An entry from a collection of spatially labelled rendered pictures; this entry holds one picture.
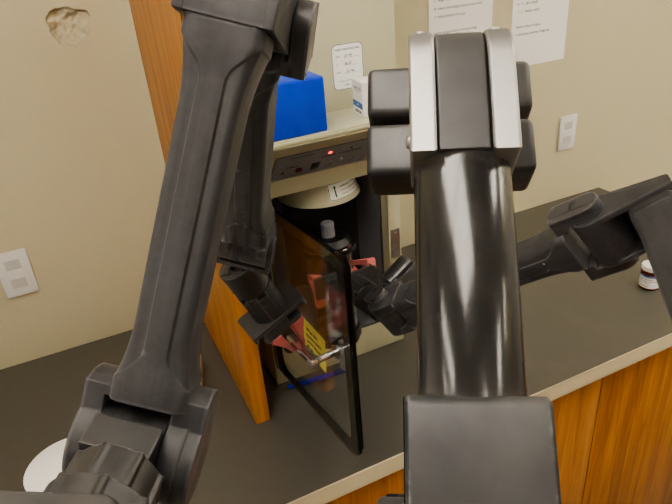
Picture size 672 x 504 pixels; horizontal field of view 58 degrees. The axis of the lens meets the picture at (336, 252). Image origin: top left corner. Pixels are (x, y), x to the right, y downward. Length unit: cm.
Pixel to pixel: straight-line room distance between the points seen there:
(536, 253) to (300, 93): 44
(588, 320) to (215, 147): 123
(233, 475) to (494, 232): 97
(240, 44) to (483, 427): 32
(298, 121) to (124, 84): 57
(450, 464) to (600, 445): 145
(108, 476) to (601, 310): 132
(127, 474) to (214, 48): 31
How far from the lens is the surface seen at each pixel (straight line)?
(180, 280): 47
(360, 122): 105
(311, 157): 105
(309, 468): 117
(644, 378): 165
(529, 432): 25
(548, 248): 85
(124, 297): 163
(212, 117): 46
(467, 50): 31
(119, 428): 51
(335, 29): 112
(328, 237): 121
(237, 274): 88
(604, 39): 218
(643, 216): 79
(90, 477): 46
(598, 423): 162
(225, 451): 123
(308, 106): 99
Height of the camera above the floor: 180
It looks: 28 degrees down
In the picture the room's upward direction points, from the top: 5 degrees counter-clockwise
